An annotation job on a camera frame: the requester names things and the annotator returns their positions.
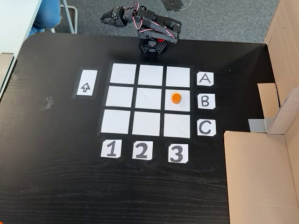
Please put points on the round orange token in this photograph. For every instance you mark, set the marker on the round orange token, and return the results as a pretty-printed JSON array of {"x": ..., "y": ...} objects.
[{"x": 176, "y": 98}]

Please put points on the white nine-square grid sheet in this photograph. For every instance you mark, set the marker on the white nine-square grid sheet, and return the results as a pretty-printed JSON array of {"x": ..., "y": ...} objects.
[{"x": 121, "y": 98}]

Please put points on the red black table clamp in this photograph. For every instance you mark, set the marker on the red black table clamp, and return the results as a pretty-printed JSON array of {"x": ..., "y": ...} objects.
[{"x": 160, "y": 40}]

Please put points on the black tape patch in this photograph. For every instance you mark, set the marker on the black tape patch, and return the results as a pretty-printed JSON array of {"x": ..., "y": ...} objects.
[{"x": 172, "y": 4}]

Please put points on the person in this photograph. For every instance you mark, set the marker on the person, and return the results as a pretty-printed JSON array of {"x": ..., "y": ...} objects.
[{"x": 47, "y": 14}]

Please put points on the paper sheet with arrow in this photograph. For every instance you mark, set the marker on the paper sheet with arrow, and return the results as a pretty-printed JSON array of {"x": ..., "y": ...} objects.
[{"x": 86, "y": 88}]

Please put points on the white desk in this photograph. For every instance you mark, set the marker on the white desk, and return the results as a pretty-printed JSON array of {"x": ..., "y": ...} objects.
[{"x": 14, "y": 18}]

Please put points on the crumpled clear tape piece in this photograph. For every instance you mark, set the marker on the crumpled clear tape piece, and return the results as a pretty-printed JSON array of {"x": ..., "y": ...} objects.
[{"x": 48, "y": 103}]

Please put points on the flat clear tape piece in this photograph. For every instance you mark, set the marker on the flat clear tape piece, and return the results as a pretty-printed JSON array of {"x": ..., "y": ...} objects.
[{"x": 16, "y": 75}]

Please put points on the paper sheet letter A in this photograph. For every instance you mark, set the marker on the paper sheet letter A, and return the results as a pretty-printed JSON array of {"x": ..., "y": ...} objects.
[{"x": 205, "y": 79}]

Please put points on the paper sheet letter B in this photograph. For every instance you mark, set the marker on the paper sheet letter B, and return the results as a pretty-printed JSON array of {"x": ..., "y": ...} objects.
[{"x": 206, "y": 101}]

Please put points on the paper sheet number 1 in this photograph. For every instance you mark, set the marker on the paper sheet number 1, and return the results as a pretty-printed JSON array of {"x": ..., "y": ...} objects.
[{"x": 111, "y": 149}]

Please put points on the paper sheet number 2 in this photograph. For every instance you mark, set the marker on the paper sheet number 2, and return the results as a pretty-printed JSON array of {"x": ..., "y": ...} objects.
[{"x": 142, "y": 150}]

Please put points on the paper sheet letter C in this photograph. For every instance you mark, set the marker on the paper sheet letter C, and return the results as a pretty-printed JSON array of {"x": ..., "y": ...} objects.
[{"x": 206, "y": 127}]

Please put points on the paper sheet number 3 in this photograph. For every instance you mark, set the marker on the paper sheet number 3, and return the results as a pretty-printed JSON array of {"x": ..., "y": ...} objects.
[{"x": 178, "y": 153}]

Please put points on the brown cardboard box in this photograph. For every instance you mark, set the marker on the brown cardboard box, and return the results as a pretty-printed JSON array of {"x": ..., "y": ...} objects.
[{"x": 257, "y": 175}]

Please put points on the grey metal frame leg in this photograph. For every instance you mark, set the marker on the grey metal frame leg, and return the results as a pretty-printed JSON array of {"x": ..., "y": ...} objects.
[{"x": 72, "y": 16}]

